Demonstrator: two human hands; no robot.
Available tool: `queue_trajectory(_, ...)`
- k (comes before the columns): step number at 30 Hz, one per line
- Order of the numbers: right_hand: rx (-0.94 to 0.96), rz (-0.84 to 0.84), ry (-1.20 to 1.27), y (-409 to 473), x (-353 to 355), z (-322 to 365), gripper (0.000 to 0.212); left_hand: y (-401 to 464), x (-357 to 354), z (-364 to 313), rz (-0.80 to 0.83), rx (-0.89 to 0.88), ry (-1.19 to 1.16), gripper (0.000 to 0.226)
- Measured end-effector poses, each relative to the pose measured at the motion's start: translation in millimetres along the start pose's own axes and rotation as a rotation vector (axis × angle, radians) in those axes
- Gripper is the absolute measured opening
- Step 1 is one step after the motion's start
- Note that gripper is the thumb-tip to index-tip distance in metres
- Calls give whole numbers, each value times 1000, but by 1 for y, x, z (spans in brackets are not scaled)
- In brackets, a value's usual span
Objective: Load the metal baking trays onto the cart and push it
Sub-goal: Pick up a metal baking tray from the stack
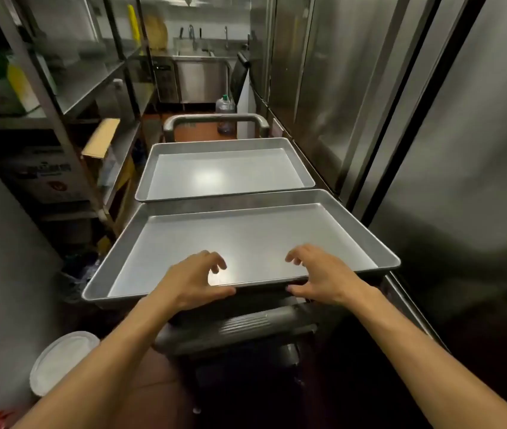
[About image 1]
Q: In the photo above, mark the person's left hand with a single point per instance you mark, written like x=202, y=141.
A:
x=191, y=285

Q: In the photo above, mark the person's right hand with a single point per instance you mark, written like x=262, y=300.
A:
x=329, y=281

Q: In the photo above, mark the grey plastic cart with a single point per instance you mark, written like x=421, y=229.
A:
x=244, y=326

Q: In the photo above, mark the metal tray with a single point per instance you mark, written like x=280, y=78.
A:
x=222, y=174
x=253, y=236

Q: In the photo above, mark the person's left forearm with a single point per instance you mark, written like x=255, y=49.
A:
x=101, y=370

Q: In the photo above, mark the person's right forearm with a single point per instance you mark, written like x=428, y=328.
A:
x=427, y=366

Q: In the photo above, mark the black bagged trash bin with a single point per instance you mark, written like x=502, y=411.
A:
x=79, y=274

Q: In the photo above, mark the white bucket lid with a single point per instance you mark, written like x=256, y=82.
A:
x=63, y=361

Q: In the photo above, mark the open cardboard box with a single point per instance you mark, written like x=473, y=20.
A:
x=100, y=138

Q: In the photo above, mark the clear jug green cap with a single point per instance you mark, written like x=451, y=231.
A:
x=225, y=113

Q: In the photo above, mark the printed white carton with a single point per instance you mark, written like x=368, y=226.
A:
x=45, y=176

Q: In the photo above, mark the large steel refrigerator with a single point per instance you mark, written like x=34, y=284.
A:
x=459, y=151

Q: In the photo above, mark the steel sink counter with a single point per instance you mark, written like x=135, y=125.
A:
x=200, y=80

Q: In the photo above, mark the black appliance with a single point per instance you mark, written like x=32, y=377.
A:
x=239, y=78

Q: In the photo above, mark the steel shelving rack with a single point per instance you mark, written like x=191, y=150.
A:
x=88, y=80

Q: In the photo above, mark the steel faucet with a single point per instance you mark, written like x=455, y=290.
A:
x=226, y=37
x=192, y=35

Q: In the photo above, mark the round wooden board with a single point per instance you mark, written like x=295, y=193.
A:
x=156, y=33

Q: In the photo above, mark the clear plastic container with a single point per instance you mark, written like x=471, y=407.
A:
x=77, y=53

